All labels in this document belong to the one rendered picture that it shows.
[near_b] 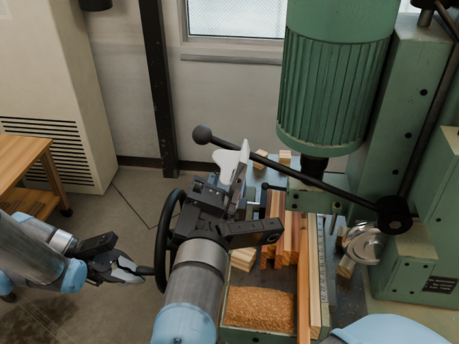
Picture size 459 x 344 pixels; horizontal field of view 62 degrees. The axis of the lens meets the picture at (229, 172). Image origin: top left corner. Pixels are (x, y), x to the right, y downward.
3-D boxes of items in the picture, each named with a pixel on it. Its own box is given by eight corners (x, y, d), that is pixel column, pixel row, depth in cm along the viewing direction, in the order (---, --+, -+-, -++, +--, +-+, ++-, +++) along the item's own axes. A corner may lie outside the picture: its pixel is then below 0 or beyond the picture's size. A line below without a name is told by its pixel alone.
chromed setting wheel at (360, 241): (336, 253, 84) (347, 213, 76) (394, 260, 83) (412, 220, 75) (337, 265, 82) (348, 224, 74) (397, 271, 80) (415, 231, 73)
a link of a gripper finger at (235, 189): (240, 159, 61) (223, 211, 59) (249, 162, 61) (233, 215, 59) (235, 165, 65) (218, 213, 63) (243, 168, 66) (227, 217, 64)
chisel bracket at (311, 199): (285, 195, 95) (288, 168, 89) (343, 201, 93) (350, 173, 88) (283, 216, 89) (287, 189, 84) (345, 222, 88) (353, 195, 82)
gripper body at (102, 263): (111, 265, 106) (70, 246, 103) (121, 250, 101) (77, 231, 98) (100, 289, 100) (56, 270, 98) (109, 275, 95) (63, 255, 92)
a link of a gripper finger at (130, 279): (138, 288, 104) (107, 274, 102) (146, 278, 100) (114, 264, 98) (135, 298, 102) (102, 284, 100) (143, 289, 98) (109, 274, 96)
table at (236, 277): (220, 163, 128) (220, 149, 124) (313, 171, 125) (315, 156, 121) (175, 336, 82) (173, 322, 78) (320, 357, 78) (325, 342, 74)
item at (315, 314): (304, 156, 121) (306, 143, 118) (310, 157, 121) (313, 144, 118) (307, 338, 75) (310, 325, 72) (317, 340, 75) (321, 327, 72)
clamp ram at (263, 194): (238, 205, 103) (238, 180, 97) (266, 208, 102) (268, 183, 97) (233, 231, 96) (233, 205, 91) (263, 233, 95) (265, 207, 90)
